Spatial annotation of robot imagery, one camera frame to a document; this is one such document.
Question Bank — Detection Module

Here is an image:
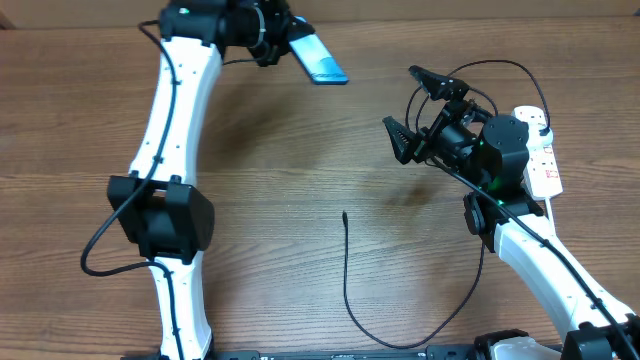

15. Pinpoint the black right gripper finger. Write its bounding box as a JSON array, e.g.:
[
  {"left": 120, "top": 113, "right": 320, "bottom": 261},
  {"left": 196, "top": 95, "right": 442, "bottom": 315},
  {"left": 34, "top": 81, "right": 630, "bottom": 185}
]
[
  {"left": 408, "top": 65, "right": 470, "bottom": 101},
  {"left": 382, "top": 116, "right": 426, "bottom": 165}
]

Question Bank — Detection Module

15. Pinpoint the Samsung Galaxy S24+ smartphone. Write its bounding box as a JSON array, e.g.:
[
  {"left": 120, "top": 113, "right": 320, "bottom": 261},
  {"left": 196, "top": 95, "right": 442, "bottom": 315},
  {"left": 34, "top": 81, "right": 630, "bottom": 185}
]
[{"left": 287, "top": 16, "right": 349, "bottom": 85}]

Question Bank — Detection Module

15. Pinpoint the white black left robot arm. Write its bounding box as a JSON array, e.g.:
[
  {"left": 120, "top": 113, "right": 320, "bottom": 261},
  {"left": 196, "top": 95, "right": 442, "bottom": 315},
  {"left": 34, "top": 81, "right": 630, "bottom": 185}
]
[{"left": 107, "top": 1, "right": 315, "bottom": 359}]

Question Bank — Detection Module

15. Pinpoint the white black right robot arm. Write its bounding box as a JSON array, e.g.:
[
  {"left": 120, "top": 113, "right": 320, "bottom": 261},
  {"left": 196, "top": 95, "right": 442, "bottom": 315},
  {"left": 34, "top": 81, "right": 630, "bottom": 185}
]
[{"left": 383, "top": 65, "right": 639, "bottom": 359}]

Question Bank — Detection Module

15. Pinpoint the white charger plug adapter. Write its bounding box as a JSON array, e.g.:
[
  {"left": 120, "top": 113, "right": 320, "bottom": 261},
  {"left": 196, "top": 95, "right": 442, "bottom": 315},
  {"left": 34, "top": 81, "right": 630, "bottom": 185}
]
[{"left": 526, "top": 123, "right": 554, "bottom": 151}]

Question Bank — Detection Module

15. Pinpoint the white power strip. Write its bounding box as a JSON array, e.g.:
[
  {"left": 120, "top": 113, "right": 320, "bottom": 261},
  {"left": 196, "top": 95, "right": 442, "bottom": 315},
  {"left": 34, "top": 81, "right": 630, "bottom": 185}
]
[{"left": 511, "top": 105, "right": 563, "bottom": 201}]

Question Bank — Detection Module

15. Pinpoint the black USB charging cable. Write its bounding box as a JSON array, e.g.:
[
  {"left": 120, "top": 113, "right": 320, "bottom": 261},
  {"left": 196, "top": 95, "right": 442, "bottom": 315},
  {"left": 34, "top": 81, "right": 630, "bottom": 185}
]
[{"left": 341, "top": 59, "right": 554, "bottom": 351}]

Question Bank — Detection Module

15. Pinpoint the white power strip cord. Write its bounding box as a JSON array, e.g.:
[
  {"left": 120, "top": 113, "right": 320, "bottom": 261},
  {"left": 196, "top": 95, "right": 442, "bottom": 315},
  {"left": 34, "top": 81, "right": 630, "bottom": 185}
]
[{"left": 543, "top": 197, "right": 557, "bottom": 231}]

